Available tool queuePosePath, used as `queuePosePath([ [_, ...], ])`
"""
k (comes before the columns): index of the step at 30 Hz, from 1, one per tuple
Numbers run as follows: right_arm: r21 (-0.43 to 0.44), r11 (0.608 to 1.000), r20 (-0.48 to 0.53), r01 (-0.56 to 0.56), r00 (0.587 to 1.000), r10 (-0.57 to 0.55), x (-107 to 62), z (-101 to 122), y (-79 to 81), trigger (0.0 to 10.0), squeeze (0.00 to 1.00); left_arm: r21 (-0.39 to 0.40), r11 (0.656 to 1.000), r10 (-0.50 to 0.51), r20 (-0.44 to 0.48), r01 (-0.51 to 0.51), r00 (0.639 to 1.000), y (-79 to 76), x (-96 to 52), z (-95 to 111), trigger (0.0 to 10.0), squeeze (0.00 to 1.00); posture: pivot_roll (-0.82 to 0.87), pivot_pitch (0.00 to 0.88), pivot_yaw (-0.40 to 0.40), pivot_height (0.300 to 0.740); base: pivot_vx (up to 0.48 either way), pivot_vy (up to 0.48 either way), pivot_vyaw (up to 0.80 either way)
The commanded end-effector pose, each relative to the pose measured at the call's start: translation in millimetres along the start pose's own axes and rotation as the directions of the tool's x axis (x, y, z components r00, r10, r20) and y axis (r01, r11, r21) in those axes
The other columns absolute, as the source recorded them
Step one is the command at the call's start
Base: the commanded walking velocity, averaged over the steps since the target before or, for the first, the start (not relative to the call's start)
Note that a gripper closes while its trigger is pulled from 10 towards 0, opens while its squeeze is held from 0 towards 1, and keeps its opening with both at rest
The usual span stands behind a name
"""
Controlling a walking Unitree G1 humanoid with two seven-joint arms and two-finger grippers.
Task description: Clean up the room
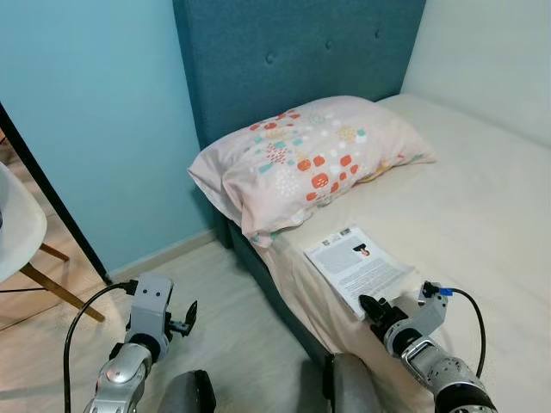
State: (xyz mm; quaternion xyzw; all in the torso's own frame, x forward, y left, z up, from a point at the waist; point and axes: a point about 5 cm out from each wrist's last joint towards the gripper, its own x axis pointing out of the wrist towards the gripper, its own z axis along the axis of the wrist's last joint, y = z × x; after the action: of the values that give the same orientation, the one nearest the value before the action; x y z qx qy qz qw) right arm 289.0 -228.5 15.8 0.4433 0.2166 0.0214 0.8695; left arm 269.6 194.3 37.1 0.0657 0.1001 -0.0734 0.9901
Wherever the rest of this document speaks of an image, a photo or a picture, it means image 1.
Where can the white printed booklet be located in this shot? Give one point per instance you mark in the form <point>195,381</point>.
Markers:
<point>357,267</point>

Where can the pink patterned pillow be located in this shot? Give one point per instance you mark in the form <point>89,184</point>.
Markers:
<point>310,163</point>

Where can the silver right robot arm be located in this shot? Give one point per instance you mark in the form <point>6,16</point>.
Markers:
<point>439,370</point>

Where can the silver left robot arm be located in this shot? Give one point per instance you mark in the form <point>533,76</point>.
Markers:
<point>120,379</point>

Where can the grey left robot leg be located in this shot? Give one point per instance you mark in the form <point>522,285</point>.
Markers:
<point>185,391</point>

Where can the grey robot leg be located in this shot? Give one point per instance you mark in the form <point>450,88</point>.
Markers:
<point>353,387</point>
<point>185,391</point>

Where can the grey right robot leg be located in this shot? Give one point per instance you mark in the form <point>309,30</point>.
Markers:
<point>353,387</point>

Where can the dark blue bed base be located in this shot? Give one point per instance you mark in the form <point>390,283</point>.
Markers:
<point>275,301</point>

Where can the white chair wooden legs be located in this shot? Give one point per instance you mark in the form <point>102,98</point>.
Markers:
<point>17,224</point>

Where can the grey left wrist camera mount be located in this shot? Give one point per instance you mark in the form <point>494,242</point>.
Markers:
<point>151,305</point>

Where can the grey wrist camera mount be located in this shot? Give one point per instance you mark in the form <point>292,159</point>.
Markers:
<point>426,314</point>
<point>151,305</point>

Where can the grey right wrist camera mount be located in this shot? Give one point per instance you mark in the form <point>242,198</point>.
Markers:
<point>426,314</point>

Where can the black door frame bar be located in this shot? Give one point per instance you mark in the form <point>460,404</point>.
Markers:
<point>53,198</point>

